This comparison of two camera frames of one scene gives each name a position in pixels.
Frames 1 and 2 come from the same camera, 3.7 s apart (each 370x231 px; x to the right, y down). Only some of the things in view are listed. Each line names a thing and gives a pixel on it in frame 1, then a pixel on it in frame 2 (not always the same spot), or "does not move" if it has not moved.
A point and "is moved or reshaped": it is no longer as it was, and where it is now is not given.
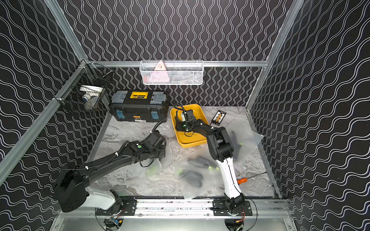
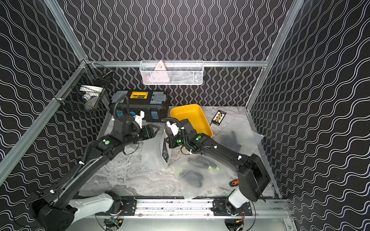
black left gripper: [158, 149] → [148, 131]
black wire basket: [84, 91] does not move
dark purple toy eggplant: [151, 170] is moved or reshaped
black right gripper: [178, 126] → [170, 140]
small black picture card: [218, 118] does not move
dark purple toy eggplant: [203, 161] does not move
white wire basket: [177, 72] does not move
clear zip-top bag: [244, 139] does not move
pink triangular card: [160, 74] does not move
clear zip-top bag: [198, 175] does not move
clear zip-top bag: [152, 167] is moved or reshaped
